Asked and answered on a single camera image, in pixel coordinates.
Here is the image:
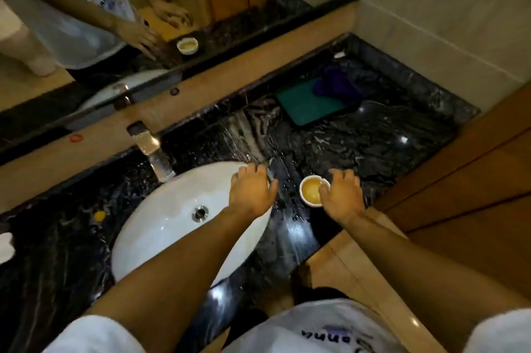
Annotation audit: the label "black trousers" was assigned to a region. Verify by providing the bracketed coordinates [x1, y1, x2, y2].
[290, 266, 352, 306]

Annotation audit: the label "white printed shirt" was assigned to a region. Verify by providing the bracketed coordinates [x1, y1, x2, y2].
[41, 298, 531, 353]

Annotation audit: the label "person's left hand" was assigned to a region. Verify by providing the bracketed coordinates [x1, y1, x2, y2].
[228, 163, 279, 218]

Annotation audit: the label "person's left forearm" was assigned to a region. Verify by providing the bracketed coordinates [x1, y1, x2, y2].
[85, 204, 274, 353]

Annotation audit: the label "white object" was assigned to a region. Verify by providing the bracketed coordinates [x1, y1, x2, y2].
[0, 232, 15, 265]

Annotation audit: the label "white cup with yellow liquid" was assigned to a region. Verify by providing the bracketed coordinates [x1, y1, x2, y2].
[299, 175, 331, 208]

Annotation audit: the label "person's right forearm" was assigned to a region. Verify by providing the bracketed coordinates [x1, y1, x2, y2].
[338, 208, 531, 353]

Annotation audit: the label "chrome faucet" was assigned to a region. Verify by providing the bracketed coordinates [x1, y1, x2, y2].
[126, 121, 177, 183]

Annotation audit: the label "person's right hand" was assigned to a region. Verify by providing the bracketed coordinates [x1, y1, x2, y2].
[319, 169, 366, 226]

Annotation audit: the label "white oval sink basin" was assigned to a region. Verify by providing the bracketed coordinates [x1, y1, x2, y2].
[111, 161, 274, 289]

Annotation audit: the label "green tray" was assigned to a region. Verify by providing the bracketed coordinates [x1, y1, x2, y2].
[273, 74, 362, 129]

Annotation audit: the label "brown wooden door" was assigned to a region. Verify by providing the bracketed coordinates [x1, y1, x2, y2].
[373, 82, 531, 305]

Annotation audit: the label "purple cloth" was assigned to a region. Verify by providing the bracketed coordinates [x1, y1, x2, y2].
[312, 66, 364, 106]

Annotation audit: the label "tan ledge under mirror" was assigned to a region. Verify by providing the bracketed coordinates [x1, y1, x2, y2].
[0, 1, 360, 214]

